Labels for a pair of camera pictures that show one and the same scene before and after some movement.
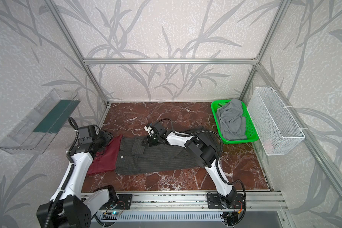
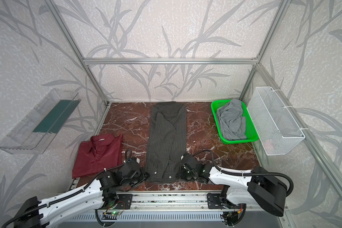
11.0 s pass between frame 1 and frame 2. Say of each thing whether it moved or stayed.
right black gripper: moved
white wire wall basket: stayed
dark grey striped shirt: moved
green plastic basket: stayed
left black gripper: moved
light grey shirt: stayed
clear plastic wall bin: stayed
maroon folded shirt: stayed
